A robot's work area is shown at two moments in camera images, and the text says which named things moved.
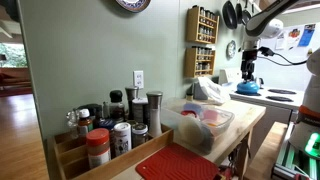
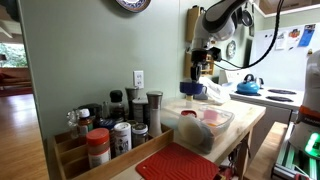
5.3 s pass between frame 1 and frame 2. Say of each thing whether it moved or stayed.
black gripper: moved
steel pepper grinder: stayed
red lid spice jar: stayed
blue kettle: stayed
